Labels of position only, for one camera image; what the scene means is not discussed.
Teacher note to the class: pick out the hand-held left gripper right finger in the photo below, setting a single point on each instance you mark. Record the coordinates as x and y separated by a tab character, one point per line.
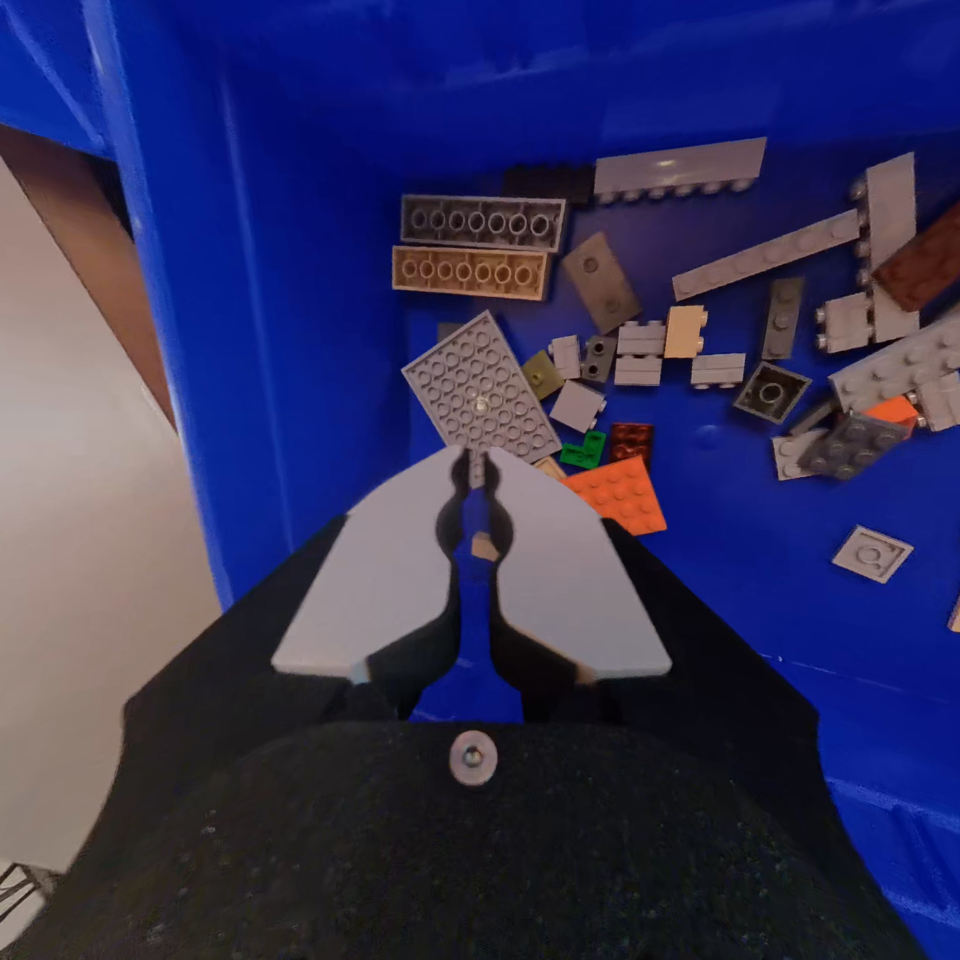
577	592

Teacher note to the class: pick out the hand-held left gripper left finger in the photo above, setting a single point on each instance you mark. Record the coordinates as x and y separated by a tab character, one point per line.
375	585

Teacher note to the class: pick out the orange square plate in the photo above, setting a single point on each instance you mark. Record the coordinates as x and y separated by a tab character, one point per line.
622	495

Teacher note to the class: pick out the large light grey plate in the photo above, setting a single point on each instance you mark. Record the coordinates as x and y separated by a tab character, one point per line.
472	375

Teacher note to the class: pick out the blue plastic storage bin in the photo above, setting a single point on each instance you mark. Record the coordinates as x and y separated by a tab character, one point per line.
300	225

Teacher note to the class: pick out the pile of assorted toy bricks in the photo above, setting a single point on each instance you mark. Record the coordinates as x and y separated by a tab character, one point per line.
675	169

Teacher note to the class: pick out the white side table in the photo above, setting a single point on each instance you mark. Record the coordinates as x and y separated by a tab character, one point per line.
90	562

